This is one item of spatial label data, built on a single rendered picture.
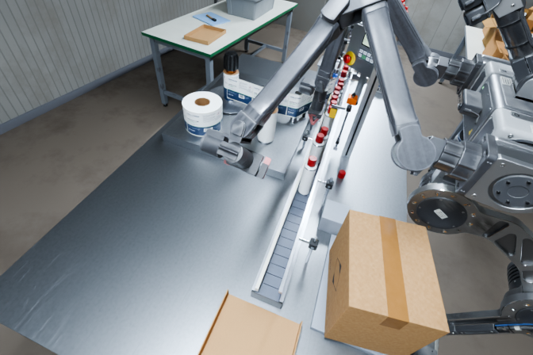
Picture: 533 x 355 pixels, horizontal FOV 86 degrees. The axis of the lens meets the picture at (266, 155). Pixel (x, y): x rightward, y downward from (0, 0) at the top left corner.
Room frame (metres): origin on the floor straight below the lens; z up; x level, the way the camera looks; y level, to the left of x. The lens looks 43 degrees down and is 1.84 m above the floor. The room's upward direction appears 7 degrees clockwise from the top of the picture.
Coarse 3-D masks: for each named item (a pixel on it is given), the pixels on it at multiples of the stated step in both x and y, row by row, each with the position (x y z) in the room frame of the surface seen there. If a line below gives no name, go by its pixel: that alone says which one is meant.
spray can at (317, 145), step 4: (316, 136) 0.97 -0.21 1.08; (320, 136) 0.97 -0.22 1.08; (316, 140) 0.97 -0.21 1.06; (320, 140) 0.96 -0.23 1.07; (312, 144) 0.98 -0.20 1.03; (316, 144) 0.96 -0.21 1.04; (320, 144) 0.96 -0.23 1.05; (312, 148) 0.97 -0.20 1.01; (316, 148) 0.95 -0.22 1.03; (320, 148) 0.96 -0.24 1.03; (312, 152) 0.96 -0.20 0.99; (316, 152) 0.95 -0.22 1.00; (320, 152) 0.96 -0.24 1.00; (316, 156) 0.95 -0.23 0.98; (316, 160) 0.95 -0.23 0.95; (316, 164) 0.96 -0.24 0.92
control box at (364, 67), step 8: (360, 24) 1.25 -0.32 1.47; (352, 32) 1.26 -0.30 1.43; (360, 32) 1.23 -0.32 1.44; (352, 40) 1.25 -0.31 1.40; (360, 40) 1.22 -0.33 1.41; (352, 48) 1.24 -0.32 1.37; (368, 48) 1.18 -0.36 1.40; (352, 56) 1.23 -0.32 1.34; (352, 64) 1.22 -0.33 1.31; (360, 64) 1.19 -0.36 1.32; (368, 64) 1.17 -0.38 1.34; (360, 72) 1.18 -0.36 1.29; (368, 72) 1.16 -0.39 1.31
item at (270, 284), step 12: (300, 204) 0.75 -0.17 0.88; (288, 216) 0.68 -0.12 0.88; (300, 216) 0.69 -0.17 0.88; (288, 228) 0.62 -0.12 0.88; (288, 240) 0.57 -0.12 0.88; (276, 252) 0.52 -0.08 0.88; (288, 252) 0.52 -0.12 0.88; (276, 264) 0.47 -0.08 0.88; (264, 276) 0.43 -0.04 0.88; (276, 276) 0.43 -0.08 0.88; (264, 288) 0.38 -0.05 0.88; (276, 288) 0.39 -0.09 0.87; (276, 300) 0.35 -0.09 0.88
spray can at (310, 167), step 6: (312, 156) 0.83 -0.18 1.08; (306, 162) 0.83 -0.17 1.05; (312, 162) 0.81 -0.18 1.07; (306, 168) 0.81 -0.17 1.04; (312, 168) 0.81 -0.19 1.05; (306, 174) 0.80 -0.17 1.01; (312, 174) 0.80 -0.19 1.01; (306, 180) 0.80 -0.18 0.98; (312, 180) 0.81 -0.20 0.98; (300, 186) 0.81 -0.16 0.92; (306, 186) 0.80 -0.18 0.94; (300, 192) 0.81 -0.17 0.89; (306, 192) 0.80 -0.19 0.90
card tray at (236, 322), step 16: (224, 304) 0.34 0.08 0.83; (240, 304) 0.34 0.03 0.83; (224, 320) 0.29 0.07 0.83; (240, 320) 0.29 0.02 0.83; (256, 320) 0.30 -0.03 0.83; (272, 320) 0.31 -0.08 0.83; (288, 320) 0.31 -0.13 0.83; (208, 336) 0.24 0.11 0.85; (224, 336) 0.25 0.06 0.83; (240, 336) 0.25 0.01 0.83; (256, 336) 0.26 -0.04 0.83; (272, 336) 0.26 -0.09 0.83; (288, 336) 0.27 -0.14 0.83; (208, 352) 0.20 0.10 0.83; (224, 352) 0.21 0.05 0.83; (240, 352) 0.21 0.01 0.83; (256, 352) 0.22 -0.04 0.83; (272, 352) 0.22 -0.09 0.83; (288, 352) 0.22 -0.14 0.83
